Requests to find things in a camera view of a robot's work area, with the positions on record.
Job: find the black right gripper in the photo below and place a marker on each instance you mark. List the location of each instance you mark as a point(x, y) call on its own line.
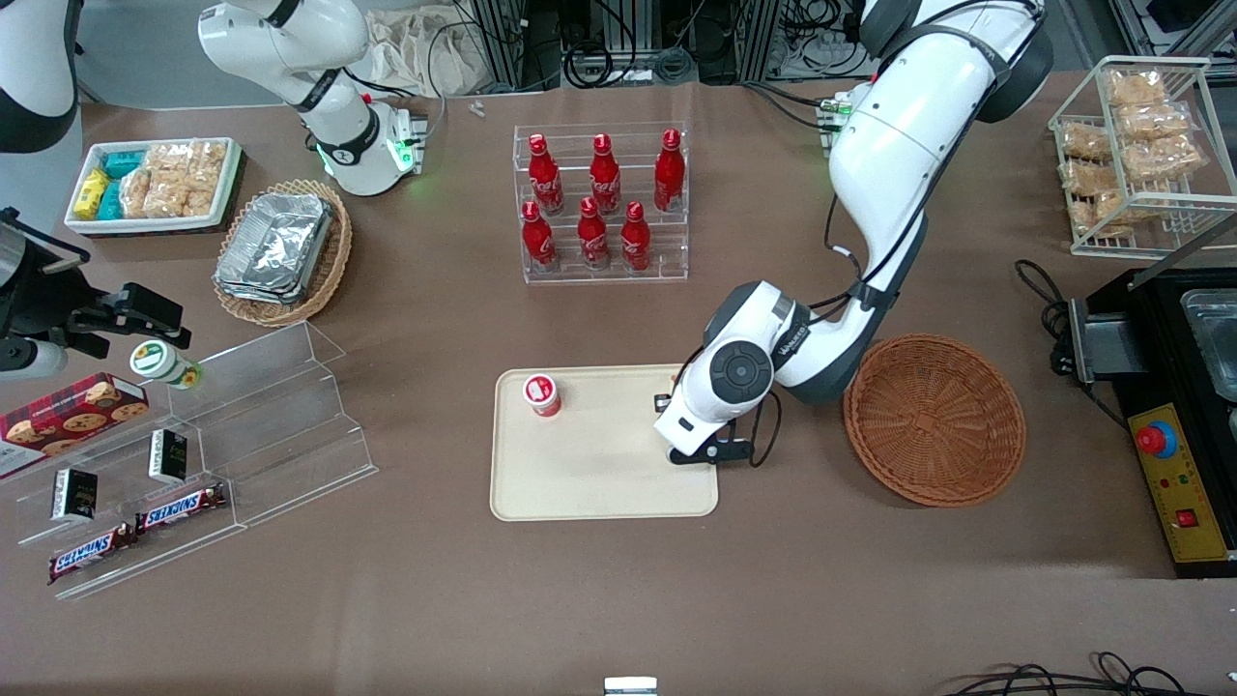
point(43, 298)

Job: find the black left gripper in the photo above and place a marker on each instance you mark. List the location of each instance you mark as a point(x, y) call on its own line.
point(661, 403)

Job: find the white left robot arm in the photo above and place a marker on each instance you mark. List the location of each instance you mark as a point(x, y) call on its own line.
point(889, 145)

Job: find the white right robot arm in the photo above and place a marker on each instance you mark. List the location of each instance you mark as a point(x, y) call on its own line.
point(338, 126)

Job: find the beige plastic tray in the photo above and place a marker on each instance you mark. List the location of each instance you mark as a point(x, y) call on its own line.
point(589, 474)

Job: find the white rectangular snack tray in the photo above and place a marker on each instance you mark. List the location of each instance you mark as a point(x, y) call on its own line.
point(230, 184)

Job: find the oval light wicker basket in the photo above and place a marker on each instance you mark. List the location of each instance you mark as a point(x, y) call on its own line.
point(333, 261)

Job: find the round brown wicker basket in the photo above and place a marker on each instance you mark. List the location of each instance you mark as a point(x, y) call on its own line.
point(933, 425)

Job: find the metal tray in appliance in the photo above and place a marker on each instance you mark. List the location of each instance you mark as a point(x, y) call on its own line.
point(1213, 338)

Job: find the green-lidded white bottle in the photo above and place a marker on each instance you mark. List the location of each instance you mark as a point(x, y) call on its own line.
point(159, 362)

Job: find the clear rice cracker pack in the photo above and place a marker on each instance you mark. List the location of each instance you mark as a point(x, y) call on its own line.
point(169, 158)
point(136, 193)
point(166, 196)
point(208, 158)
point(201, 196)

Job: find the teal snack packet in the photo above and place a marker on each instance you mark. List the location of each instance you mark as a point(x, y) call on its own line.
point(111, 201)
point(124, 162)

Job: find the small black box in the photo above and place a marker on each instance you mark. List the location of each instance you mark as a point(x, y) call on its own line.
point(168, 456)
point(73, 495)

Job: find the red plaid cookie box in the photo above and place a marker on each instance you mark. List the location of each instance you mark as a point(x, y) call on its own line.
point(68, 420)

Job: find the stack of foil trays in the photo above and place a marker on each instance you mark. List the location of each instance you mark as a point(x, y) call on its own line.
point(275, 246)

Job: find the yellow snack packet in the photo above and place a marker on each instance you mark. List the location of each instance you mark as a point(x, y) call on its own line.
point(92, 191)

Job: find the clear acrylic stepped shelf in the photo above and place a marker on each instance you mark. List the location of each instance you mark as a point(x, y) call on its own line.
point(290, 425)

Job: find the red cup with white lid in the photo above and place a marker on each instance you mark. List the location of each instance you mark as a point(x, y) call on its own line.
point(542, 394)

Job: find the snickers chocolate bar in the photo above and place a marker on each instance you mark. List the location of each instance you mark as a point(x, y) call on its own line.
point(92, 553)
point(182, 508)

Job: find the clear acrylic bottle rack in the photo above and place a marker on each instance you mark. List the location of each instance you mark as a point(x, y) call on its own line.
point(667, 246)

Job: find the red cola bottle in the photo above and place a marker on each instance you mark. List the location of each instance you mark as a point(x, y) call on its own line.
point(537, 242)
point(605, 179)
point(669, 174)
point(635, 242)
point(545, 179)
point(592, 240)

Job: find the white block at table edge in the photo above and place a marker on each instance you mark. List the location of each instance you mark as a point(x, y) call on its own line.
point(630, 686)

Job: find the beige cloth bag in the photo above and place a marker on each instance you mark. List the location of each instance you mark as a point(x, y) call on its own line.
point(411, 53)

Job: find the grey metal appliance flap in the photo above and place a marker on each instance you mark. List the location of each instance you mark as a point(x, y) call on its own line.
point(1107, 343)

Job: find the brown cracker snack pack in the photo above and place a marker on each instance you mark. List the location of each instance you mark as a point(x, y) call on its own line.
point(1087, 142)
point(1107, 215)
point(1136, 87)
point(1152, 121)
point(1087, 179)
point(1160, 158)

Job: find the black appliance housing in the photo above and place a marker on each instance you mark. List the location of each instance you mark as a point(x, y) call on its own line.
point(1160, 329)

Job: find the yellow emergency stop control box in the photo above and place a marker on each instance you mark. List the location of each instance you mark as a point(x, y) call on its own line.
point(1193, 493)

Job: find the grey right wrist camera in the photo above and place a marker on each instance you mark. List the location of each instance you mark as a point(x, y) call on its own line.
point(29, 360)

